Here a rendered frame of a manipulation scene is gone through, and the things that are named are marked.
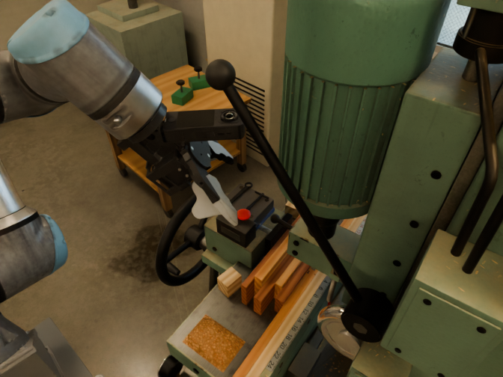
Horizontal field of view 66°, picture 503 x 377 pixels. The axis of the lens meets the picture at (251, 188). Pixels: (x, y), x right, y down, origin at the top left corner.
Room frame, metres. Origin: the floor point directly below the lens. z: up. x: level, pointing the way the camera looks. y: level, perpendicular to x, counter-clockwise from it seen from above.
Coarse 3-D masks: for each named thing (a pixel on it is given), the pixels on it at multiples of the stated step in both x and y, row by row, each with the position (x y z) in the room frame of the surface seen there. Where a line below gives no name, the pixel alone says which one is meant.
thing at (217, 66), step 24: (216, 72) 0.40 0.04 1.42; (240, 96) 0.40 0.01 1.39; (264, 144) 0.37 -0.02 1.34; (288, 192) 0.34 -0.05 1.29; (312, 216) 0.33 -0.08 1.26; (336, 264) 0.30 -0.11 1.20; (360, 288) 0.30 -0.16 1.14; (360, 312) 0.26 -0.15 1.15; (384, 312) 0.26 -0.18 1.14; (360, 336) 0.25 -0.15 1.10
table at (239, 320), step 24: (216, 264) 0.53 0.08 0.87; (240, 264) 0.51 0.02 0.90; (216, 288) 0.45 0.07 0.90; (240, 288) 0.45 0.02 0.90; (336, 288) 0.48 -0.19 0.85; (192, 312) 0.39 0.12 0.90; (216, 312) 0.39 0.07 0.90; (240, 312) 0.39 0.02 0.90; (264, 312) 0.39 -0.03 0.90; (240, 336) 0.34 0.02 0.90; (192, 360) 0.30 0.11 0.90; (240, 360) 0.30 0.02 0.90; (288, 360) 0.30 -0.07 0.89
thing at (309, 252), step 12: (300, 228) 0.47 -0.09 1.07; (336, 228) 0.47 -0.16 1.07; (288, 240) 0.46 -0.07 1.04; (300, 240) 0.45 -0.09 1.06; (312, 240) 0.44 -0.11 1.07; (336, 240) 0.44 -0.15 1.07; (348, 240) 0.44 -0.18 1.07; (288, 252) 0.46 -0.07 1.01; (300, 252) 0.45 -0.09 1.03; (312, 252) 0.43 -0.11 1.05; (336, 252) 0.42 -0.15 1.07; (348, 252) 0.42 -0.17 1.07; (312, 264) 0.43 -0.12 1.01; (324, 264) 0.42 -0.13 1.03; (348, 264) 0.39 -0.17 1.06
